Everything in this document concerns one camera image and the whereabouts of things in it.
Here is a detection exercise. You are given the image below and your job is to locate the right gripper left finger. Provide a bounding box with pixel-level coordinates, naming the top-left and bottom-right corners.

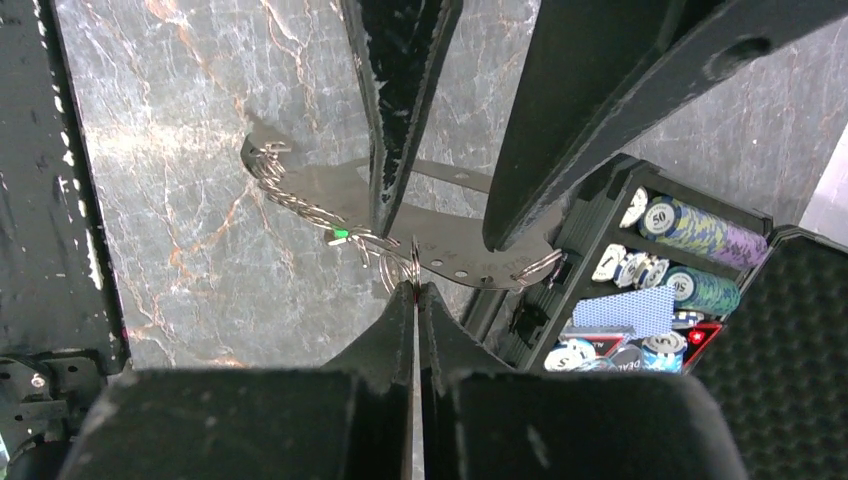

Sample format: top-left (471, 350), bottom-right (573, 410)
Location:
top-left (61, 282), bottom-right (415, 479)

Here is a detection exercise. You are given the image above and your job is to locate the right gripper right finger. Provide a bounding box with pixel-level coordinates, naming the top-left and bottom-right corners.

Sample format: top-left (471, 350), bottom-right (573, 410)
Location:
top-left (418, 283), bottom-right (746, 479)

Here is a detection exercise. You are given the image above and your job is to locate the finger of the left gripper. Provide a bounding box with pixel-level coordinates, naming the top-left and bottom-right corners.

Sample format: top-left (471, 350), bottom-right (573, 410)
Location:
top-left (482, 1), bottom-right (847, 251)
top-left (340, 0), bottom-right (463, 238)

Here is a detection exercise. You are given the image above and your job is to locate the metal keyring with tags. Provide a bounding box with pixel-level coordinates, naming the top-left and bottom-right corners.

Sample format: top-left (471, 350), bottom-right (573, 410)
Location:
top-left (241, 132), bottom-right (564, 290)

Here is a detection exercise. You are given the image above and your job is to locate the clear dealer button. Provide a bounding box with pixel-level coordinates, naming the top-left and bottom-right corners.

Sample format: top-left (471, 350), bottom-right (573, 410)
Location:
top-left (610, 344), bottom-right (644, 372)

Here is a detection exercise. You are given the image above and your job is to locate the light blue chip stack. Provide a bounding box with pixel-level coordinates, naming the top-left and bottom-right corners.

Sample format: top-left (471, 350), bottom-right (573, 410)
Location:
top-left (641, 331), bottom-right (688, 373)

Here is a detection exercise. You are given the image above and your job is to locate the blue playing card deck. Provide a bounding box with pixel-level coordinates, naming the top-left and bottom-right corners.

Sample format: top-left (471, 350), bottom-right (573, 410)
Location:
top-left (572, 285), bottom-right (675, 339)

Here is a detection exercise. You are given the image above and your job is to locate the black poker chip case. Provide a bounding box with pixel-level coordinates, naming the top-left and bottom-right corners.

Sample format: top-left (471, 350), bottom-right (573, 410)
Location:
top-left (497, 154), bottom-right (847, 479)

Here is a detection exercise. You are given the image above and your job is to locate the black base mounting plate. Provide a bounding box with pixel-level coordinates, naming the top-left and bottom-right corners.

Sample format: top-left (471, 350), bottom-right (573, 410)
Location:
top-left (1, 1), bottom-right (129, 453)

